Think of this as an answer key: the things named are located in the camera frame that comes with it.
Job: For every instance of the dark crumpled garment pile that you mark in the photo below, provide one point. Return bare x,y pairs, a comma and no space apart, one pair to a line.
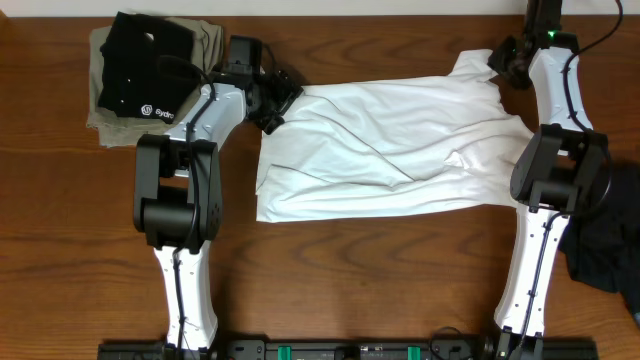
602,249

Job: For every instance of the folded black polo shirt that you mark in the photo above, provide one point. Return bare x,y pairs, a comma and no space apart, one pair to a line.
146,71

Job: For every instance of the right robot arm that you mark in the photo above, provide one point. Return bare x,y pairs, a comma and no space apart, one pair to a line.
550,183

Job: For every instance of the white t-shirt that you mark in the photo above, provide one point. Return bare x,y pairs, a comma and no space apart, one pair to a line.
392,148

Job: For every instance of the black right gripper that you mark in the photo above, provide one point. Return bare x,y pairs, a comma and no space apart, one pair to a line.
496,61

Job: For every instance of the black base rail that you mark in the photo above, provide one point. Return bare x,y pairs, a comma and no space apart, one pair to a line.
442,348

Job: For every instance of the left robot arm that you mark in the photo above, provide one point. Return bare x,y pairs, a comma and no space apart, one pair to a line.
178,194

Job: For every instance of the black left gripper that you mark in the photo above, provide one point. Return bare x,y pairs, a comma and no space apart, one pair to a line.
282,103

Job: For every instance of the folded khaki garment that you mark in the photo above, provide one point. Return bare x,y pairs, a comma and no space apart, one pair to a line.
115,131

